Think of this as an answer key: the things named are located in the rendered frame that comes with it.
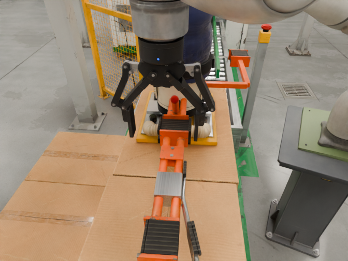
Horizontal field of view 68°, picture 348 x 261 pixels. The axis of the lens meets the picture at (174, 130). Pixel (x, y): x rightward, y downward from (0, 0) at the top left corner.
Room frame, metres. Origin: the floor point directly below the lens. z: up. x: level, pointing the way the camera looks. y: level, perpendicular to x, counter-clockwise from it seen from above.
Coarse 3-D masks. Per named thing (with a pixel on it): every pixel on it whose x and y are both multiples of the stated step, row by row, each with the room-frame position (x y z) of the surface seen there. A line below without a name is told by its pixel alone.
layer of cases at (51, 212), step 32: (64, 160) 1.00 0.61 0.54; (96, 160) 1.00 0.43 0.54; (32, 192) 0.78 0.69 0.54; (64, 192) 0.78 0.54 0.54; (96, 192) 0.78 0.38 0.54; (0, 224) 0.61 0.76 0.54; (32, 224) 0.61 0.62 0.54; (64, 224) 0.61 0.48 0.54; (0, 256) 0.47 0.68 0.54; (32, 256) 0.47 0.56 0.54; (64, 256) 0.47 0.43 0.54
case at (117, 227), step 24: (120, 192) 0.48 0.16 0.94; (144, 192) 0.48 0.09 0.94; (192, 192) 0.48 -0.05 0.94; (216, 192) 0.48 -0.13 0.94; (96, 216) 0.40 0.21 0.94; (120, 216) 0.40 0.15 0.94; (168, 216) 0.40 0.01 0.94; (192, 216) 0.40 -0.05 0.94; (216, 216) 0.40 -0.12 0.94; (240, 216) 0.40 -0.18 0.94; (96, 240) 0.33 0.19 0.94; (120, 240) 0.33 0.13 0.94; (216, 240) 0.33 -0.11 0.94; (240, 240) 0.33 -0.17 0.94
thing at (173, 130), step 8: (160, 120) 0.62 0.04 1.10; (168, 120) 0.63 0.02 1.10; (176, 120) 0.63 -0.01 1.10; (184, 120) 0.63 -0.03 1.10; (160, 128) 0.58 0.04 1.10; (168, 128) 0.59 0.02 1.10; (176, 128) 0.59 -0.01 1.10; (184, 128) 0.59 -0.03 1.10; (160, 136) 0.56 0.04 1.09; (168, 136) 0.56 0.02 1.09; (176, 136) 0.56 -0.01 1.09; (184, 136) 0.56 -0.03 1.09; (160, 144) 0.56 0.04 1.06; (176, 144) 0.56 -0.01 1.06; (184, 144) 0.56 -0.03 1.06
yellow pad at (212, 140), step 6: (192, 120) 0.80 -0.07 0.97; (210, 120) 0.79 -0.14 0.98; (198, 126) 0.75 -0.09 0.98; (192, 138) 0.69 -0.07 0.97; (198, 138) 0.69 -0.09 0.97; (204, 138) 0.69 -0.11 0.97; (210, 138) 0.69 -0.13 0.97; (216, 138) 0.69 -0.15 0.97; (198, 144) 0.68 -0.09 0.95; (204, 144) 0.68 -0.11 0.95; (210, 144) 0.67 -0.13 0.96; (216, 144) 0.67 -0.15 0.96
